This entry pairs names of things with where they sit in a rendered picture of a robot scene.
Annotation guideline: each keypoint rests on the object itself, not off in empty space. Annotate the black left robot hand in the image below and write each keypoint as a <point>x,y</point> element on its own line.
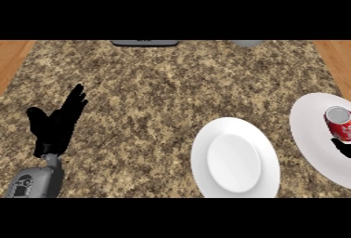
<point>57,122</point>

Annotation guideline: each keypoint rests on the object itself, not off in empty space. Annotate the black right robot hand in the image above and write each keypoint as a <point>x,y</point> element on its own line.
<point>343,147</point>

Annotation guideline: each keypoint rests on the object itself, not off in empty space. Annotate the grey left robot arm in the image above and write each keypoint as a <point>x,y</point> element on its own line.
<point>36,181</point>

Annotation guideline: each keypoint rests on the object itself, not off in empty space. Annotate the white plate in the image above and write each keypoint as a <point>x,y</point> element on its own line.
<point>317,136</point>
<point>235,158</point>

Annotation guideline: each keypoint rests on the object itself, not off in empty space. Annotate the red soda can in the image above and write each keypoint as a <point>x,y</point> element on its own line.
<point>342,124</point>

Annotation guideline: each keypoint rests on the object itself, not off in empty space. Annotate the dark grey flat appliance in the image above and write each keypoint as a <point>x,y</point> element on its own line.
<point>145,43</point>

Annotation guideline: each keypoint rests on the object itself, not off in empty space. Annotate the grey round object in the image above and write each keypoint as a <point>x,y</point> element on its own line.
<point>247,43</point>

